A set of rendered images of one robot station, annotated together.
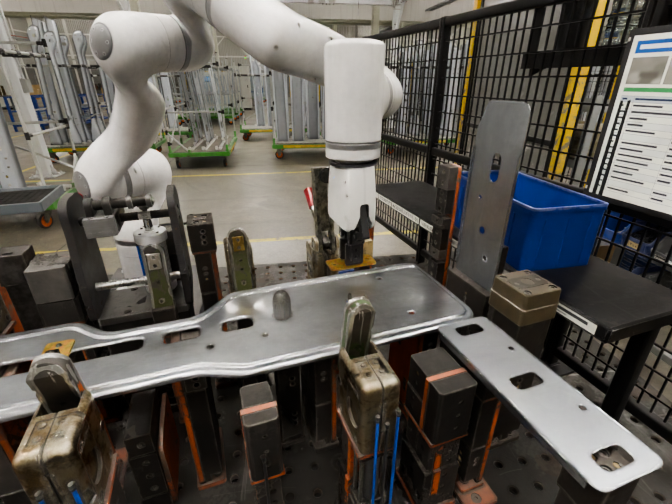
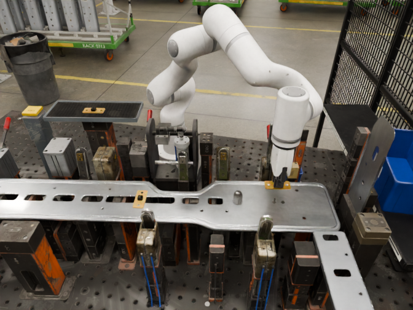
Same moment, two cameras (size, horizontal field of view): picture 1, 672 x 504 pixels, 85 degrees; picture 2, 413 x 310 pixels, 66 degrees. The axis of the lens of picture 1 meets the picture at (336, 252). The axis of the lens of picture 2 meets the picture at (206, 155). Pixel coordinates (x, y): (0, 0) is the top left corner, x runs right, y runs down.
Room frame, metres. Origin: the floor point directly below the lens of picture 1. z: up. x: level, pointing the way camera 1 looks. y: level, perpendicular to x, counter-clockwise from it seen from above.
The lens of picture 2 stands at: (-0.22, -0.10, 1.81)
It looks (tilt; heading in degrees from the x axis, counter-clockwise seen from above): 38 degrees down; 22
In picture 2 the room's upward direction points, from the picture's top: 1 degrees counter-clockwise
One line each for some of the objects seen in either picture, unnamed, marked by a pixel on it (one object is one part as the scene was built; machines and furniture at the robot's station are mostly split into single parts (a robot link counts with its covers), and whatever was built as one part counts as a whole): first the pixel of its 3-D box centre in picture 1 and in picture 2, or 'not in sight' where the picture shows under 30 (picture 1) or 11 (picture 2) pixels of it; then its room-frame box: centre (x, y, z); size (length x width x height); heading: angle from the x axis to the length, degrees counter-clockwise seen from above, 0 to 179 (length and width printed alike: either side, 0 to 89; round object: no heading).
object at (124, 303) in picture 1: (149, 305); (176, 173); (0.65, 0.39, 0.94); 0.18 x 0.13 x 0.49; 110
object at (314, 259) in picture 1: (323, 310); (265, 194); (0.73, 0.03, 0.88); 0.07 x 0.06 x 0.35; 20
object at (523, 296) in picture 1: (506, 363); (357, 257); (0.55, -0.33, 0.88); 0.08 x 0.08 x 0.36; 20
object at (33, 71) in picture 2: not in sight; (32, 70); (2.23, 2.99, 0.36); 0.54 x 0.50 x 0.73; 9
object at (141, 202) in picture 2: (51, 356); (140, 198); (0.42, 0.41, 1.01); 0.08 x 0.04 x 0.01; 19
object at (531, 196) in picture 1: (514, 213); (402, 168); (0.80, -0.41, 1.10); 0.30 x 0.17 x 0.13; 12
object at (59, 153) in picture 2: not in sight; (72, 184); (0.47, 0.78, 0.90); 0.13 x 0.10 x 0.41; 20
